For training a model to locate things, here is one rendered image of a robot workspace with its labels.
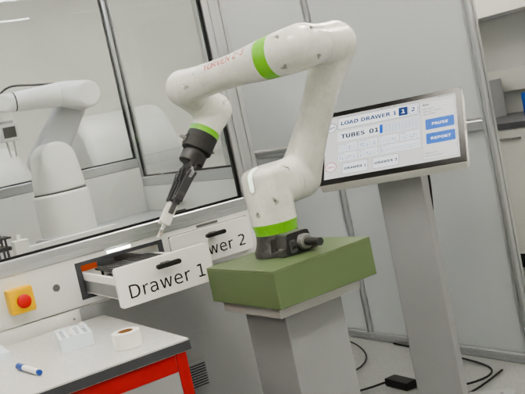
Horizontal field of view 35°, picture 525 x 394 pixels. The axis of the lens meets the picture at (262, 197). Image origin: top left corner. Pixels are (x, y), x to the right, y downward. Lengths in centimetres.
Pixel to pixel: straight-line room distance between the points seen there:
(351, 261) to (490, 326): 163
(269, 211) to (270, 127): 237
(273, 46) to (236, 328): 104
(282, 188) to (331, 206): 207
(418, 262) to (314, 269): 90
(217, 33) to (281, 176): 72
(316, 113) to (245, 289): 53
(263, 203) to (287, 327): 34
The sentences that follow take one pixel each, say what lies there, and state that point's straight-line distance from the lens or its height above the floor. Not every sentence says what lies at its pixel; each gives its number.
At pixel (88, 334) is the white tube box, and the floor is 79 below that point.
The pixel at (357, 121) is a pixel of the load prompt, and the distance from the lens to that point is 302.
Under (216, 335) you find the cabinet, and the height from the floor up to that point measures 57.
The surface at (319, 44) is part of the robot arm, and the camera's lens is 215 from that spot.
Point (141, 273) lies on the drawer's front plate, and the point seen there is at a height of 90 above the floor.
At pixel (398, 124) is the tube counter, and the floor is 111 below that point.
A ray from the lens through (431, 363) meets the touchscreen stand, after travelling 311.
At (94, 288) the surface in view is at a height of 86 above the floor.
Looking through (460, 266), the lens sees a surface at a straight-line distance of 379.
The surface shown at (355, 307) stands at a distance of 441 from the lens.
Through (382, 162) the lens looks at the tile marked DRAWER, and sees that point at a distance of 289.
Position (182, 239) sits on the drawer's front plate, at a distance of 266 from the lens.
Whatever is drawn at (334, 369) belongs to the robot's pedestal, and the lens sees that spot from 236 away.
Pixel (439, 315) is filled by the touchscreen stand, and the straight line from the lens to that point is 305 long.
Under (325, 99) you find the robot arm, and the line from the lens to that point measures 232.
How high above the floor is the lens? 125
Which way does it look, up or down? 6 degrees down
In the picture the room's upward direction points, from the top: 12 degrees counter-clockwise
